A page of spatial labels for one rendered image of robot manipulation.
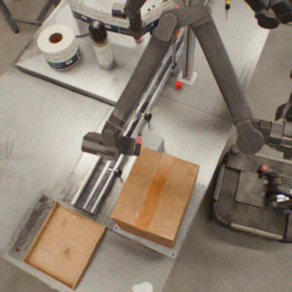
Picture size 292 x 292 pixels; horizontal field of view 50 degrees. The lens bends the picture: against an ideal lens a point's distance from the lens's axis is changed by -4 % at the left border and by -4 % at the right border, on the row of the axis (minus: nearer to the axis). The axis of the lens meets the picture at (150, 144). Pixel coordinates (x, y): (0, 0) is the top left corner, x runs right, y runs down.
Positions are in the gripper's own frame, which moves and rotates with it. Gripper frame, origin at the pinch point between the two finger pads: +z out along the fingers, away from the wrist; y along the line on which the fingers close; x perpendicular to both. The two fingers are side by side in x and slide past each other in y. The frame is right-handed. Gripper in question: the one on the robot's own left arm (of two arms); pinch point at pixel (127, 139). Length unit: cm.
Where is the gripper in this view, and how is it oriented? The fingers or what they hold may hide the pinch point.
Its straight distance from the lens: 122.3
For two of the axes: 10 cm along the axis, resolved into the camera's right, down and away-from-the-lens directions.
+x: -1.6, 9.5, 2.8
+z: 2.3, -2.4, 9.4
